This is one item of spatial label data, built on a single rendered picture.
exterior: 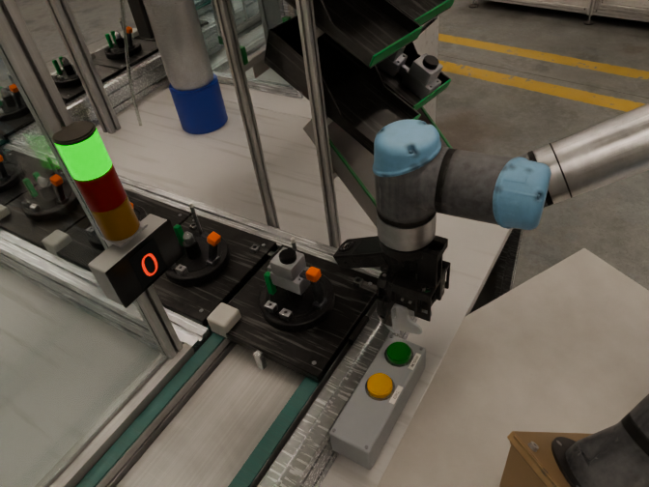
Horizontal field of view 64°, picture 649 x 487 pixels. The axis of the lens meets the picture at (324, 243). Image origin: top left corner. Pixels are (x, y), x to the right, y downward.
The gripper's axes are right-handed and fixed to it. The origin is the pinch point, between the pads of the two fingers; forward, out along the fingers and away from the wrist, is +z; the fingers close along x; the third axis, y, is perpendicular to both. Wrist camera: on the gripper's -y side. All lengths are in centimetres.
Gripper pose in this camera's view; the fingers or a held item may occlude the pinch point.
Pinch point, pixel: (394, 325)
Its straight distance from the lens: 84.3
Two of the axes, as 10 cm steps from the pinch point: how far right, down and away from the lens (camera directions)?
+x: 5.2, -6.2, 5.9
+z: 1.1, 7.3, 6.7
